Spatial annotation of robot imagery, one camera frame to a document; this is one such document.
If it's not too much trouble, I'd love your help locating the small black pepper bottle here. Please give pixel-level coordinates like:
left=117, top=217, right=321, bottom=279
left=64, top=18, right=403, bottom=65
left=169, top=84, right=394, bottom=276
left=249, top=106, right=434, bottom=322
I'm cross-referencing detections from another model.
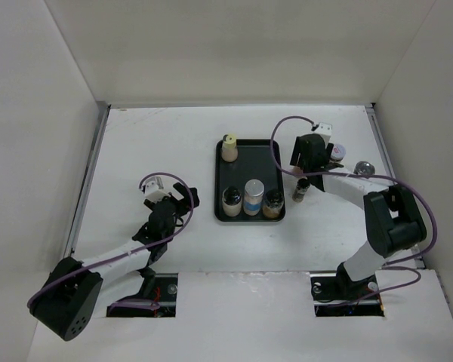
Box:
left=292, top=178, right=310, bottom=203

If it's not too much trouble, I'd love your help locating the white powder bottle black cap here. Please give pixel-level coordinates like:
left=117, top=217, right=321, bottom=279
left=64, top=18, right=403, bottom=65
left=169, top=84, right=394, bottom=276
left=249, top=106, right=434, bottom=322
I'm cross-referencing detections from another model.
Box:
left=222, top=186, right=242, bottom=217

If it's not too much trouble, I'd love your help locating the yellow cap spice bottle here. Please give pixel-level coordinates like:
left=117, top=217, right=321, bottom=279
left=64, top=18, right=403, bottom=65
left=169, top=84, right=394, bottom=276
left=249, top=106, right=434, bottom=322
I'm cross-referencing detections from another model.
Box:
left=220, top=133, right=238, bottom=163

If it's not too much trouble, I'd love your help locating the brown spice bottle black cap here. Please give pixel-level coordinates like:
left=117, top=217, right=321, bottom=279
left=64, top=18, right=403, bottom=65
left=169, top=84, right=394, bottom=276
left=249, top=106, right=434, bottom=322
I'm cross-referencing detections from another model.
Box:
left=262, top=189, right=284, bottom=219

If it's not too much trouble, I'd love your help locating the tall blue label spice jar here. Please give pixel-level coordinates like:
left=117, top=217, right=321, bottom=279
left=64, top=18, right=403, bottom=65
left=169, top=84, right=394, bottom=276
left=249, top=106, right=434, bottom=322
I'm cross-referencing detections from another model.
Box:
left=243, top=179, right=264, bottom=216

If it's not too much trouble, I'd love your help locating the pink cap spice bottle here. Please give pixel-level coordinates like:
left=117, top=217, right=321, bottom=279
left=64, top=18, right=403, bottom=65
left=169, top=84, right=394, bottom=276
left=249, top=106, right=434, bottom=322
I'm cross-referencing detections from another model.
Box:
left=291, top=167, right=304, bottom=179

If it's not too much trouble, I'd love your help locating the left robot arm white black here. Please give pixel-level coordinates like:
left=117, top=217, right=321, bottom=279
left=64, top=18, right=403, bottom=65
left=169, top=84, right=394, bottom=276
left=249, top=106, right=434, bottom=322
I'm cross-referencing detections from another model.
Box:
left=27, top=176, right=200, bottom=341

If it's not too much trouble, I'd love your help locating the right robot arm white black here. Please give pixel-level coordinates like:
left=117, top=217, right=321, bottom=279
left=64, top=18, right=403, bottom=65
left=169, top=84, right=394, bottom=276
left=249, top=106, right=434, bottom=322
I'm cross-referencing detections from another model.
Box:
left=290, top=133, right=427, bottom=300

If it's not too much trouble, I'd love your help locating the black rectangular tray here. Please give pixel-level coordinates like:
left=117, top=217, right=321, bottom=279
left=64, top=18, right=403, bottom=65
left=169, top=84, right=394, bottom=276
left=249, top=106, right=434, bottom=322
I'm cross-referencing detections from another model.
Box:
left=214, top=139, right=285, bottom=222

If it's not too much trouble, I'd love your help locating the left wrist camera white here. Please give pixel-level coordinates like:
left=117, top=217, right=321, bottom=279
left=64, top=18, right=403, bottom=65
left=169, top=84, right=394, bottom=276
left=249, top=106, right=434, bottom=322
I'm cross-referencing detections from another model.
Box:
left=139, top=176, right=170, bottom=203

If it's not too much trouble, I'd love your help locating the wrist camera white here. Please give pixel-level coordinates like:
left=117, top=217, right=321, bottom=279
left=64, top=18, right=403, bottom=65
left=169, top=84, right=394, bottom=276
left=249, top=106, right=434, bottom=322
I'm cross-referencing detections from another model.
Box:
left=139, top=176, right=170, bottom=203
left=312, top=122, right=333, bottom=145

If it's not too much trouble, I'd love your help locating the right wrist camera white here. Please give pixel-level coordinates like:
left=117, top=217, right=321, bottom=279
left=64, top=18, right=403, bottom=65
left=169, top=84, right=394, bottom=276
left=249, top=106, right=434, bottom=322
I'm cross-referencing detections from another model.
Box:
left=312, top=122, right=333, bottom=145

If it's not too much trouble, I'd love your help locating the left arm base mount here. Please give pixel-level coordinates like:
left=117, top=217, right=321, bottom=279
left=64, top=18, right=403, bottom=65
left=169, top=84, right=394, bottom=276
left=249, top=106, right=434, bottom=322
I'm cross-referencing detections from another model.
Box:
left=106, top=268, right=178, bottom=318

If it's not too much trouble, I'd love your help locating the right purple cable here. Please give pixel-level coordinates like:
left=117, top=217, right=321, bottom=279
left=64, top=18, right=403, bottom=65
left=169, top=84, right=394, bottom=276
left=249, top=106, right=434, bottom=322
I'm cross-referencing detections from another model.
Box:
left=270, top=115, right=439, bottom=308

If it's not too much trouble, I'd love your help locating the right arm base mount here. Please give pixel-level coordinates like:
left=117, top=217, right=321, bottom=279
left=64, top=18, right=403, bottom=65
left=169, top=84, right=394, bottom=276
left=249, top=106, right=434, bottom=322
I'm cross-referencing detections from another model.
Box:
left=310, top=274, right=384, bottom=318

